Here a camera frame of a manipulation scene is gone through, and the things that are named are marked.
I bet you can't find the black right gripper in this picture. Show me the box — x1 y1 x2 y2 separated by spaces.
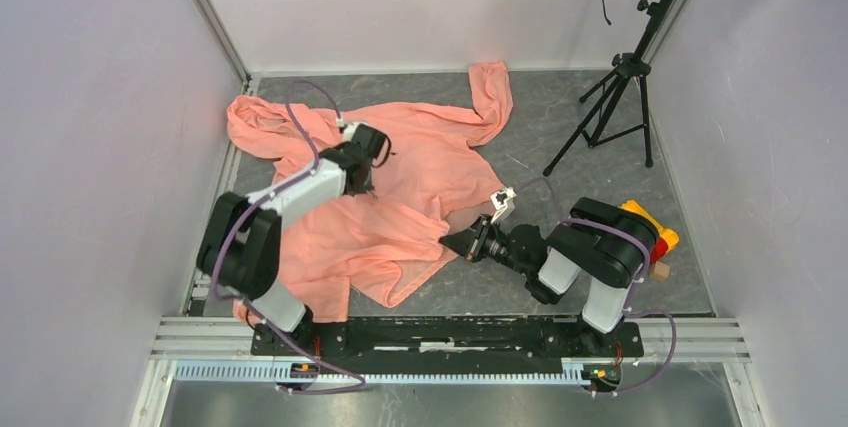
438 213 531 278

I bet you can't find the salmon pink zip jacket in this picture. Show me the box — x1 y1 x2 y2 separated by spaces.
226 60 515 325

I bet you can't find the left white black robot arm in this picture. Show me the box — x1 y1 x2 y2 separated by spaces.
195 122 392 355

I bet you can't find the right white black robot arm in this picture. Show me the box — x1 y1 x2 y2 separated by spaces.
439 197 660 355

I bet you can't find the small wooden cube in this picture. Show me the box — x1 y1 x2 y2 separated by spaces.
649 262 671 282

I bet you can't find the black tripod stand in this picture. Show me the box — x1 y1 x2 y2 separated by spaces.
542 0 674 177

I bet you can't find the yellow red toy block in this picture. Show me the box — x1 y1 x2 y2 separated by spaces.
619 199 680 264

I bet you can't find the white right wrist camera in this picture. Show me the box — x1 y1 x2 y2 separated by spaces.
490 187 517 224

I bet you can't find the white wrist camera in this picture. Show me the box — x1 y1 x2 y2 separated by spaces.
490 187 517 224
336 118 369 142

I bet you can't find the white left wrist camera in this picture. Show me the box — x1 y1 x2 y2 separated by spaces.
336 118 369 142

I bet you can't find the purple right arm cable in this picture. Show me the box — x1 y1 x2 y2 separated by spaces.
513 176 678 399

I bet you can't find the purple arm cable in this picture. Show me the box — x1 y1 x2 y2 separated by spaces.
210 79 367 397
513 176 678 399

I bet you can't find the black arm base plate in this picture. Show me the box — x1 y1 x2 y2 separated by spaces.
291 315 644 376

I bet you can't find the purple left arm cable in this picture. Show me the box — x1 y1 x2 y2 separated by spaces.
210 79 367 397

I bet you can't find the slotted white cable duct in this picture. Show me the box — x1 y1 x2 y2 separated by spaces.
173 358 589 387

